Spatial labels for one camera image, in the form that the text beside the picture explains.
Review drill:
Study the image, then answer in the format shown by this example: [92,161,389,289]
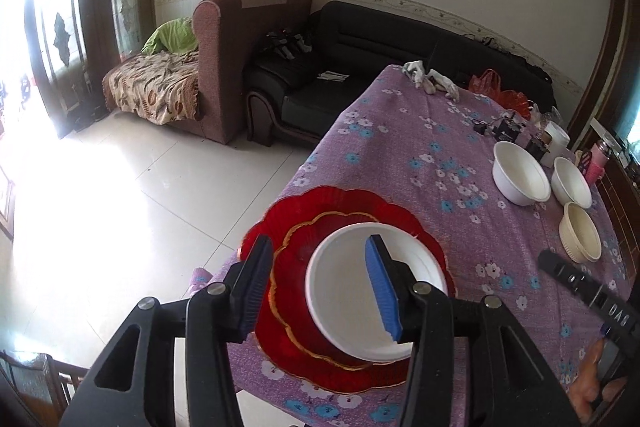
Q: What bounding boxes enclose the cream bowl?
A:
[559,202,602,263]

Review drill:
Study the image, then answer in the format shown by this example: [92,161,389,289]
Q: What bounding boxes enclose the large red pleated plate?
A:
[239,186,457,395]

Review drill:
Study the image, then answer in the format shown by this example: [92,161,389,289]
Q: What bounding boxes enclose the large white bowl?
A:
[491,141,551,207]

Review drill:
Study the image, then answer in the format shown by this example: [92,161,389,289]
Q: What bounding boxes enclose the red plate with sticker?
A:
[269,210,388,372]

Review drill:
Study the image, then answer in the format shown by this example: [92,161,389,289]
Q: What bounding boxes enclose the right hand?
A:
[567,339,628,425]

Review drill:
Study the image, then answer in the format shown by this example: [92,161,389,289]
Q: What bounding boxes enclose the wooden chair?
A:
[1,351,88,426]

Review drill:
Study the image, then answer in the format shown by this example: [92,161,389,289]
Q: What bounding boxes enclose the pink thermos bottle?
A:
[585,140,611,185]

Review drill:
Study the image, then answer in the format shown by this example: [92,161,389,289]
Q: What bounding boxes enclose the white plastic cup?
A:
[540,121,570,168]

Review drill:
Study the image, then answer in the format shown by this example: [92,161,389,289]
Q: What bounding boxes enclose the black battery charger device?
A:
[490,110,525,143]

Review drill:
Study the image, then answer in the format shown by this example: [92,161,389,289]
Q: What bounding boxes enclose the purple floral tablecloth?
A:
[229,66,600,426]

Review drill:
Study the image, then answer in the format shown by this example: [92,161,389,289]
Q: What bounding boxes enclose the red plastic bag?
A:
[468,68,530,120]

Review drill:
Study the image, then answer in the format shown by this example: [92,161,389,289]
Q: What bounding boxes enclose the white work gloves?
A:
[402,61,460,102]

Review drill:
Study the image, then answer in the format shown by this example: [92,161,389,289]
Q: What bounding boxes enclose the leaf patterned blanket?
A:
[102,51,200,126]

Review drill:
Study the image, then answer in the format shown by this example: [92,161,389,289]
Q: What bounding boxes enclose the black sofa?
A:
[243,1,556,146]

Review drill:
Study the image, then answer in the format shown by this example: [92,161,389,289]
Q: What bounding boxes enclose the green cloth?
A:
[141,17,198,55]

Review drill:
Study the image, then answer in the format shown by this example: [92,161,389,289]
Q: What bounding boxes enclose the maroon armchair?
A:
[183,0,312,144]

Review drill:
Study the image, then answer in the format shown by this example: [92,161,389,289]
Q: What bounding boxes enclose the wooden glass door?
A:
[0,0,156,141]

